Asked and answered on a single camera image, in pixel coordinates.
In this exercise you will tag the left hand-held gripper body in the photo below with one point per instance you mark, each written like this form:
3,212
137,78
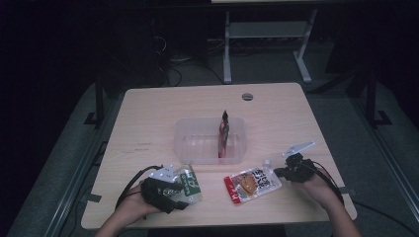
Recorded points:
158,189

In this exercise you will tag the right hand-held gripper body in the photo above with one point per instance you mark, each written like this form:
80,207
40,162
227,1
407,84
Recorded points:
299,166

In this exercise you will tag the green and silver food pouch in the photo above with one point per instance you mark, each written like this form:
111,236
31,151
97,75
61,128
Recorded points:
189,184

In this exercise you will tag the white and red spouted pouch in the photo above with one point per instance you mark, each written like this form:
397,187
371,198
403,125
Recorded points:
252,186

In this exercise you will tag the clear plastic container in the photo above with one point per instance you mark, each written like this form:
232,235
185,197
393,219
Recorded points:
201,141

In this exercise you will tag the red and black snack packet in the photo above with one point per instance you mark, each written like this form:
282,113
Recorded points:
224,131

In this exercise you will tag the person's left hand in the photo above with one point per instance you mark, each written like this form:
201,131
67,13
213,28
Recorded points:
135,204

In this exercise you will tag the person's right hand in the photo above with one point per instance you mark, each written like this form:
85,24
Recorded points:
321,192

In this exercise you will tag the grey tape strip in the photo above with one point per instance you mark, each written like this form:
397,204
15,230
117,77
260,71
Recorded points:
94,197
348,191

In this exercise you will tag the grey round table grommet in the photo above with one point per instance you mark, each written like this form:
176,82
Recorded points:
247,96

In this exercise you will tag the black metal stand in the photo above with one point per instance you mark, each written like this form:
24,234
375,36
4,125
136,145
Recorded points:
98,102
372,98

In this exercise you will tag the white metal table frame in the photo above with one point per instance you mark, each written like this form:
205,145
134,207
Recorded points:
263,31

